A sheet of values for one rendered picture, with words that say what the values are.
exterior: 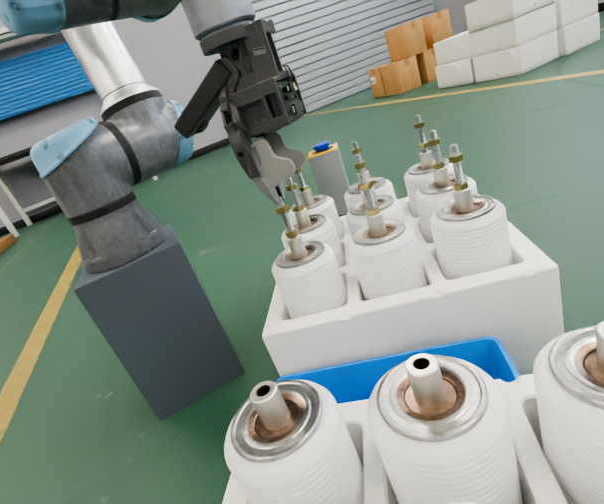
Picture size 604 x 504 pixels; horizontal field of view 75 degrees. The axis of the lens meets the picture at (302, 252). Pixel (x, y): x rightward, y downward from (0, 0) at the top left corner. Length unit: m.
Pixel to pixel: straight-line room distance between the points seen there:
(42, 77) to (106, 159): 4.88
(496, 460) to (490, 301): 0.29
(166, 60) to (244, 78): 5.22
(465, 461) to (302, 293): 0.33
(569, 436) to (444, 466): 0.08
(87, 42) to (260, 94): 0.42
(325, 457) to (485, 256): 0.35
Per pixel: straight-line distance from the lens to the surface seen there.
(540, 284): 0.57
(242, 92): 0.49
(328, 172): 0.92
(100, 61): 0.82
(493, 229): 0.55
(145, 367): 0.79
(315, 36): 6.21
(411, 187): 0.77
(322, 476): 0.32
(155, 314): 0.74
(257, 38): 0.50
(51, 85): 5.58
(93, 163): 0.72
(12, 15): 0.54
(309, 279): 0.54
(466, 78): 3.65
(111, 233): 0.73
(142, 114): 0.77
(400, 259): 0.54
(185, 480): 0.72
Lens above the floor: 0.48
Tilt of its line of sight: 23 degrees down
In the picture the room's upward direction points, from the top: 21 degrees counter-clockwise
